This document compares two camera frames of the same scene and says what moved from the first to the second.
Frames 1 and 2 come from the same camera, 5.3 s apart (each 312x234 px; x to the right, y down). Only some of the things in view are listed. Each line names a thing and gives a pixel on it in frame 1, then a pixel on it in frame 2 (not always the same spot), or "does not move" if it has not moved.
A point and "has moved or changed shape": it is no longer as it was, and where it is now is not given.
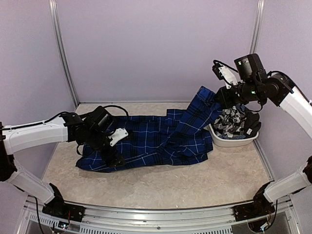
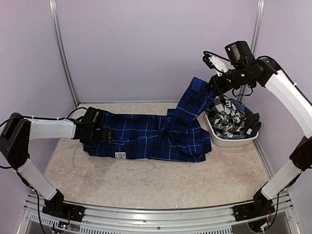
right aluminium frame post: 257,26 does not move
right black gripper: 226,102 → 220,89
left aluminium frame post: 57,31 does not move
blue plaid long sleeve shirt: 178,138 has moved or changed shape
